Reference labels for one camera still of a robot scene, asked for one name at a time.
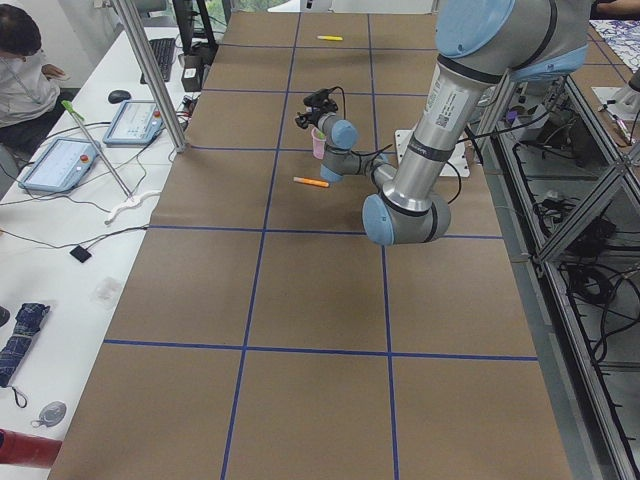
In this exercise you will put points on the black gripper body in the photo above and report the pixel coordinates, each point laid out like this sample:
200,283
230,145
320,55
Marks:
311,118

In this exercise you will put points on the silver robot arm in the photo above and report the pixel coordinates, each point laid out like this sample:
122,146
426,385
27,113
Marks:
478,42

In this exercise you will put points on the pink plastic pen holder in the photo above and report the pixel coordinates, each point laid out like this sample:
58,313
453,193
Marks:
318,146

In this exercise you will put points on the orange highlighter pen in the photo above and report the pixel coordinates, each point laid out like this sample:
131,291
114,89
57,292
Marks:
311,182

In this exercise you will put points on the yellow highlighter pen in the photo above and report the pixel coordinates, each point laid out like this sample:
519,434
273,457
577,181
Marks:
329,38

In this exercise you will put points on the black cardboard box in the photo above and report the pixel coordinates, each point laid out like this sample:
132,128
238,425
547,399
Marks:
192,74

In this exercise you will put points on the black keyboard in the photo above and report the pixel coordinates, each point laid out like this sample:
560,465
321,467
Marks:
164,50

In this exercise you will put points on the black computer monitor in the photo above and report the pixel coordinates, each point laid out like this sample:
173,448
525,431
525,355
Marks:
195,29

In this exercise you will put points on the far blue teach pendant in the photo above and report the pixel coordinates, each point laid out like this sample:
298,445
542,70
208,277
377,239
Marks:
135,124

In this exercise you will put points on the blue teach pendant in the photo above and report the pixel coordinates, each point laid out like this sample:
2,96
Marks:
135,124
62,165

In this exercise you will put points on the black computer mouse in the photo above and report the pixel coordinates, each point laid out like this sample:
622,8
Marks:
117,96

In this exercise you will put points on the metal grabber stick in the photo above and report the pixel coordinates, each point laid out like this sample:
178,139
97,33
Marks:
79,121

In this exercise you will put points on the near blue teach pendant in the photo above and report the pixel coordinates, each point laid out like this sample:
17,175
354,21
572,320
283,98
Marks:
62,165

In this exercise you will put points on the small black square device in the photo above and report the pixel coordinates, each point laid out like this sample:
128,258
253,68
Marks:
80,253

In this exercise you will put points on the seated person white shirt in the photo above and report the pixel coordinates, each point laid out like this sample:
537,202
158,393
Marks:
31,100

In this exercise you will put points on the folded blue umbrella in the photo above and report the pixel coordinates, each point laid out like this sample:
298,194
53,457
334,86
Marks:
28,323

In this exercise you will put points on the red cylinder bottle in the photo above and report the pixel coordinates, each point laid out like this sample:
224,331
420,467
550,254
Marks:
20,449

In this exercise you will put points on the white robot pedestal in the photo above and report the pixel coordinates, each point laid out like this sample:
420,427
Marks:
455,165

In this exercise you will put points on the aluminium frame post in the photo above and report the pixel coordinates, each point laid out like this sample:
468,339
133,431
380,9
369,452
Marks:
143,53

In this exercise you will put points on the grey round keychain pouch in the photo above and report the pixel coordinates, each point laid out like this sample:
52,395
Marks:
50,415

